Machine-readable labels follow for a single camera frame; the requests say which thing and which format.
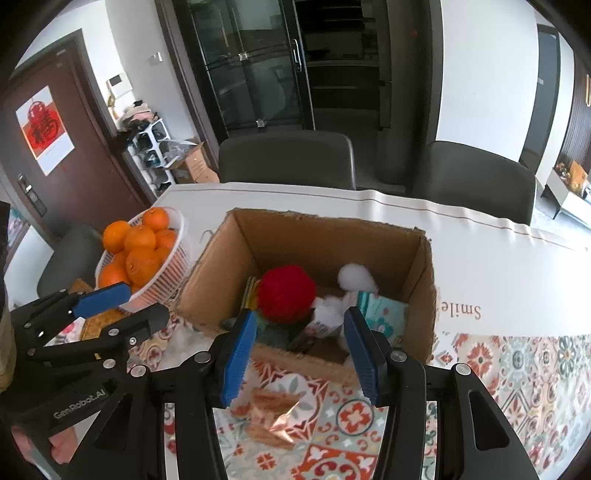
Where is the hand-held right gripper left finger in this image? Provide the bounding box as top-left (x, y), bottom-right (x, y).
top-left (60, 309), bottom-right (258, 480)

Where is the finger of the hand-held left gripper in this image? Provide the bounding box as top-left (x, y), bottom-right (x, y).
top-left (25, 302), bottom-right (171, 370)
top-left (9, 282), bottom-right (132, 344)

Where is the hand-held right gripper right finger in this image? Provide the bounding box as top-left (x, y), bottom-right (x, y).
top-left (343, 306), bottom-right (540, 480)

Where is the green floral pouch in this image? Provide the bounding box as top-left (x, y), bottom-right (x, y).
top-left (254, 314), bottom-right (296, 352)

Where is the teal tissue packet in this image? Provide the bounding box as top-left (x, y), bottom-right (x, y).
top-left (355, 291), bottom-right (409, 347)

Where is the orange patterned pouch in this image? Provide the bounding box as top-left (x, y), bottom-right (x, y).
top-left (245, 385), bottom-right (315, 448)

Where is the yellow green cloth band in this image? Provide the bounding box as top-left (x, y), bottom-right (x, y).
top-left (240, 275), bottom-right (262, 310)

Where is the brown cardboard box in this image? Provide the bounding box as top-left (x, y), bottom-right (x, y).
top-left (174, 208), bottom-right (438, 386)

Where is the white plush toy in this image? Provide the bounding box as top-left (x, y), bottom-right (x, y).
top-left (314, 263), bottom-right (379, 352)

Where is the red plush toy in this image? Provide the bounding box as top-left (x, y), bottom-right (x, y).
top-left (255, 265), bottom-right (318, 324)

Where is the person's left hand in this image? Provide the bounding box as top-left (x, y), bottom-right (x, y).
top-left (47, 431), bottom-right (79, 466)

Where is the dark grey dining chair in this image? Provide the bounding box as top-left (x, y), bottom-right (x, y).
top-left (411, 141), bottom-right (537, 227)
top-left (37, 224), bottom-right (105, 298)
top-left (218, 130), bottom-right (357, 191)

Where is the white patterned packet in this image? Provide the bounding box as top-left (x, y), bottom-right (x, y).
top-left (164, 320), bottom-right (218, 370)

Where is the floral printed cloth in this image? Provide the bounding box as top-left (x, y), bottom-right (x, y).
top-left (46, 320), bottom-right (86, 344)

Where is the pile of oranges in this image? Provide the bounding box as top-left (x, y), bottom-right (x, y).
top-left (98, 208), bottom-right (178, 289)

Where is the white fruit basket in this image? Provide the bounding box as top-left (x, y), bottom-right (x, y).
top-left (95, 207), bottom-right (195, 315)

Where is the black door lock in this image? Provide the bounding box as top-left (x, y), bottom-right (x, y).
top-left (16, 173), bottom-right (47, 217)

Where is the white shoe rack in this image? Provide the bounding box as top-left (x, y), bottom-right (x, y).
top-left (127, 119), bottom-right (178, 197)

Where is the tile patterned tablecloth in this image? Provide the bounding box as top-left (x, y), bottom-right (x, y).
top-left (55, 182), bottom-right (591, 480)

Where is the brown entrance door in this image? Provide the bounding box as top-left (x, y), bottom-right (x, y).
top-left (0, 30), bottom-right (148, 241)

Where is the small cardboard box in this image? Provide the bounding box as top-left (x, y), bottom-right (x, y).
top-left (178, 141), bottom-right (220, 184)

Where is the clear plastic bag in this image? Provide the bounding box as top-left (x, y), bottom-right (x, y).
top-left (157, 138), bottom-right (199, 169)

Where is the red and white door poster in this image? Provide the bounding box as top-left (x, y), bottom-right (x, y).
top-left (15, 85), bottom-right (75, 176)

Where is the pile of clothes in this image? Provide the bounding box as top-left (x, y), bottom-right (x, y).
top-left (117, 99), bottom-right (158, 134)

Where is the white sideboard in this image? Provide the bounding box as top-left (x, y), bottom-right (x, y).
top-left (545, 168), bottom-right (591, 220)

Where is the yellow bag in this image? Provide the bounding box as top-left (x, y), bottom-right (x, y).
top-left (568, 161), bottom-right (589, 195)

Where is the dark glass sliding door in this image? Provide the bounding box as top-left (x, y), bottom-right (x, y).
top-left (157, 0), bottom-right (439, 195)

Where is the dark interior door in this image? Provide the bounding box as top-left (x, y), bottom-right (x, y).
top-left (519, 23), bottom-right (561, 171)

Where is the wall intercom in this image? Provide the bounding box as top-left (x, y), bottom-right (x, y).
top-left (105, 74), bottom-right (131, 121)

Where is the dark slatted wall panel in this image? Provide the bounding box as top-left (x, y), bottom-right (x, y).
top-left (561, 60), bottom-right (591, 181)

